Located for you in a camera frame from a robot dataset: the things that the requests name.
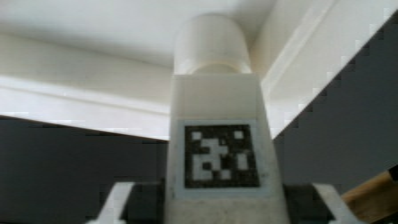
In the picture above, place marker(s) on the white leg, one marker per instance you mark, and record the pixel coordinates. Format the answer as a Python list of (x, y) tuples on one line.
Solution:
[(223, 186)]

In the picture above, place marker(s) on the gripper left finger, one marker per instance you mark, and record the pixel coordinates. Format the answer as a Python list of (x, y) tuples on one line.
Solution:
[(134, 204)]

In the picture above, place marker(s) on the white square tabletop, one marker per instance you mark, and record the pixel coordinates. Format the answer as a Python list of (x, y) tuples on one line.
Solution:
[(87, 52)]

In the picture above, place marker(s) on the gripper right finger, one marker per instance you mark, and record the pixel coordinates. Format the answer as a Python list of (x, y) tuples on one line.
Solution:
[(317, 206)]

